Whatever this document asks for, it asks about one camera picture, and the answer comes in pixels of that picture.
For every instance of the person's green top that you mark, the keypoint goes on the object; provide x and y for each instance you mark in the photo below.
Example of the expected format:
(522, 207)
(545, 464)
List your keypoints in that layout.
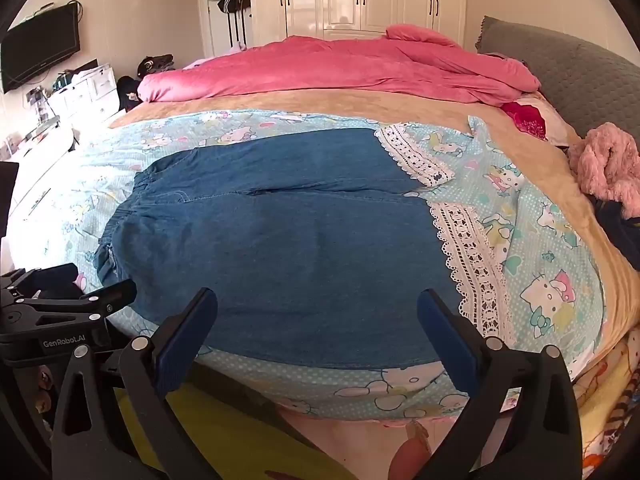
(215, 410)

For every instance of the blue denim pants lace trim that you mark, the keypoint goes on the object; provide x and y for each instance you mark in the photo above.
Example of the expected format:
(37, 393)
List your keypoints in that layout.
(300, 240)

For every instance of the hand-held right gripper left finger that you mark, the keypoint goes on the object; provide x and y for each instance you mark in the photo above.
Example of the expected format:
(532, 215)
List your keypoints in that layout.
(187, 340)

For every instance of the red cloth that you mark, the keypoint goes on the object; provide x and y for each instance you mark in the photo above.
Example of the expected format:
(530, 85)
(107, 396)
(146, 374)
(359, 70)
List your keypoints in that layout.
(522, 117)

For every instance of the tan bed cover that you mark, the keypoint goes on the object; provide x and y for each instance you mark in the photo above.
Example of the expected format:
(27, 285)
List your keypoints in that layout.
(595, 222)

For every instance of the cartoon cat printed sheet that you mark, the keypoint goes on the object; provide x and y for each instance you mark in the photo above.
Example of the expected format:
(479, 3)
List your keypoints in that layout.
(550, 240)

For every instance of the person's right hand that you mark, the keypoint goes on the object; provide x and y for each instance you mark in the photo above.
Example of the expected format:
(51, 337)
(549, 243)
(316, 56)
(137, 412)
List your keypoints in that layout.
(407, 460)

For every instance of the white wardrobe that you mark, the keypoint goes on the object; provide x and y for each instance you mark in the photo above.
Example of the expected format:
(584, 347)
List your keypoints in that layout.
(345, 0)

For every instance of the white door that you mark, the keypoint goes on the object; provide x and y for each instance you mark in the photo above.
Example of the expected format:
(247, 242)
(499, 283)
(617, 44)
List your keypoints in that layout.
(215, 30)

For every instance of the red floral pillow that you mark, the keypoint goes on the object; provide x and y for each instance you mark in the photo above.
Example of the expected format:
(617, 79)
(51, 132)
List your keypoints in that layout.
(560, 127)

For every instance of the yellow printed bed cover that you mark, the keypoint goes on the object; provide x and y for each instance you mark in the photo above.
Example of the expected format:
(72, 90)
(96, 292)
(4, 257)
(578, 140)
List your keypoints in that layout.
(610, 395)

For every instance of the grey quilted headboard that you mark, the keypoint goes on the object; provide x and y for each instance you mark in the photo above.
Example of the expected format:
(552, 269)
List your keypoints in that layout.
(575, 75)

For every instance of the pink duvet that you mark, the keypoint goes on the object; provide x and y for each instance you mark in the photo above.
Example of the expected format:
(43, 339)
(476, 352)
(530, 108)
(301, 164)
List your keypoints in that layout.
(325, 65)

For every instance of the dark navy cloth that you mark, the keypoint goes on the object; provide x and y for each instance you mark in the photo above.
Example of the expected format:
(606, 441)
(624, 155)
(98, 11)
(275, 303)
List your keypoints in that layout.
(620, 245)

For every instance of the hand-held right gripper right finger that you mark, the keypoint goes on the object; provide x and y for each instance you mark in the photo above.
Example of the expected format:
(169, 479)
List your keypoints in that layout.
(442, 340)

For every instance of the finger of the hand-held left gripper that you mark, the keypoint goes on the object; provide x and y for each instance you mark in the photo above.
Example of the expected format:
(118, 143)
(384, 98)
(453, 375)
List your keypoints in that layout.
(60, 280)
(117, 297)

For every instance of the black wall television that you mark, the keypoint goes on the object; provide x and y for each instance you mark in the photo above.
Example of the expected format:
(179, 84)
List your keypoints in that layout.
(40, 45)

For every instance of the pink fluffy garment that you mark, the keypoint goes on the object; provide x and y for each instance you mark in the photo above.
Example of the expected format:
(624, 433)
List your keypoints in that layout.
(610, 160)

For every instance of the black cap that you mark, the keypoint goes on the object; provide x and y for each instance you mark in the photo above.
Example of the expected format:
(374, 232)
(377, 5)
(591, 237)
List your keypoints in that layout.
(155, 64)

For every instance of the white desk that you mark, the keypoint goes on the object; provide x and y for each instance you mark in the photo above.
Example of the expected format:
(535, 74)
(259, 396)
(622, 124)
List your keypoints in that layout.
(40, 155)

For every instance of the white drawer unit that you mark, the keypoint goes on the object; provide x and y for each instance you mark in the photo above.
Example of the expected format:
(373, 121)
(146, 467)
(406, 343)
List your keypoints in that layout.
(95, 90)

